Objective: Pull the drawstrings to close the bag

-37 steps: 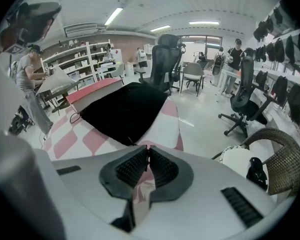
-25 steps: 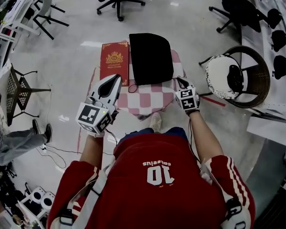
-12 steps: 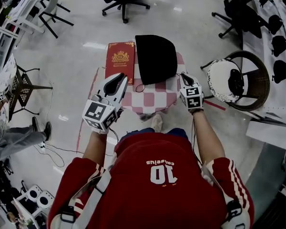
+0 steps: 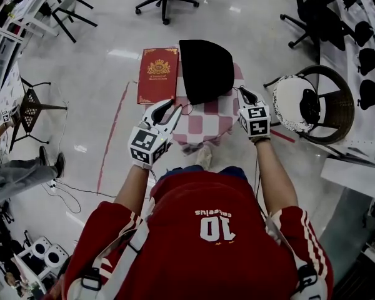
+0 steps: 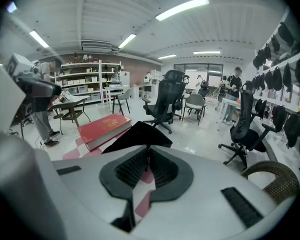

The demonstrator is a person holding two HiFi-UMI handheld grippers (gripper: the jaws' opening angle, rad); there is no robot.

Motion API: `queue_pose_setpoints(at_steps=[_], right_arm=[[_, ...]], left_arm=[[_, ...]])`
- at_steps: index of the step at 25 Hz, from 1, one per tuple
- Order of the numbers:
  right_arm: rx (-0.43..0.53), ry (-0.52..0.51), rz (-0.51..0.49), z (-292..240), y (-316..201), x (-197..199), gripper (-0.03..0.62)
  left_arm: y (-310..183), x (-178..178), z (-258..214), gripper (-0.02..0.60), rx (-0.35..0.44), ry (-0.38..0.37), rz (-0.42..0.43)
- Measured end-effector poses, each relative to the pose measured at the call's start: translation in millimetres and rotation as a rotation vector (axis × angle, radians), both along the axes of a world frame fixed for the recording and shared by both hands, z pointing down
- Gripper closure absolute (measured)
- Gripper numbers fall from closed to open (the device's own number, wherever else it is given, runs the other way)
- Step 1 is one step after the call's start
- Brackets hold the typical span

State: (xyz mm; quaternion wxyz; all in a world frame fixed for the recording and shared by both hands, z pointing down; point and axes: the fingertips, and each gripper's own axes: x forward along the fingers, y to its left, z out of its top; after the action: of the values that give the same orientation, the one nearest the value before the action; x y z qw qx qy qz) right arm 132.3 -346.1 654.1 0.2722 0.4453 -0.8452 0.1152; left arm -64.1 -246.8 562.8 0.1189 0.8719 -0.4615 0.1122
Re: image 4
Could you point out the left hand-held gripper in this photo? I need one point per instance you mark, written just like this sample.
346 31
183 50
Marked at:
147 148

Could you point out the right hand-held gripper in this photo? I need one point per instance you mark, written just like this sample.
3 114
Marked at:
256 120

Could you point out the person's left forearm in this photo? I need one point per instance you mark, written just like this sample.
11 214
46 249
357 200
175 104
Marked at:
132 189

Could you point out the person's right forearm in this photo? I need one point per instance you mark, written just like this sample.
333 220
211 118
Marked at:
273 180

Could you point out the red book gold emblem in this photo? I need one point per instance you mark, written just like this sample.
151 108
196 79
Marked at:
157 83

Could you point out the white round seat cushion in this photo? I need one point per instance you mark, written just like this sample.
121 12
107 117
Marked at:
287 105

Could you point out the table with checkered tablecloth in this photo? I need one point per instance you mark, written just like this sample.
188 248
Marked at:
203 127

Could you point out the white wristband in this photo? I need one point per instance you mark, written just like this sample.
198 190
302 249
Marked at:
142 166

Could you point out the person's white shoe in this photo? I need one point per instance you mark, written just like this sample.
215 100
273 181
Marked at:
204 158

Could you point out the person's blue shorts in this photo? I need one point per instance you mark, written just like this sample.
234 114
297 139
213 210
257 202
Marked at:
234 172

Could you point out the dark wicker round chair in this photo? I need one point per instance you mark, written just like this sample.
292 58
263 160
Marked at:
343 105

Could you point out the white power strip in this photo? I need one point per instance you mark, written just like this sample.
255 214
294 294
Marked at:
53 184

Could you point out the rows of black bags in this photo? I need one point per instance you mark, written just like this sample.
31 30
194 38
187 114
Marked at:
370 61

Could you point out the white slanted beam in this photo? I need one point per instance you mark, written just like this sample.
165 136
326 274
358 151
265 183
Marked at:
353 177

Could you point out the black metal lattice chair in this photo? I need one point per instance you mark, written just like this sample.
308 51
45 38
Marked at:
29 105

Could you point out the white triangle-patterned table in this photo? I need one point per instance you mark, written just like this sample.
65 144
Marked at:
6 89

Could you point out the person's red jersey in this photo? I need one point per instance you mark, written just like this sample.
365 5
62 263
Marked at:
206 277

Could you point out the white round-window backpack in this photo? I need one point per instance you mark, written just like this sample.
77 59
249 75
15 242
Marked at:
55 256
40 248

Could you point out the white shelving unit with boxes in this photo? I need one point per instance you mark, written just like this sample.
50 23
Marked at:
0 55

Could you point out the white desk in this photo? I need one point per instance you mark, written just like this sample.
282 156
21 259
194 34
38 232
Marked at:
31 2

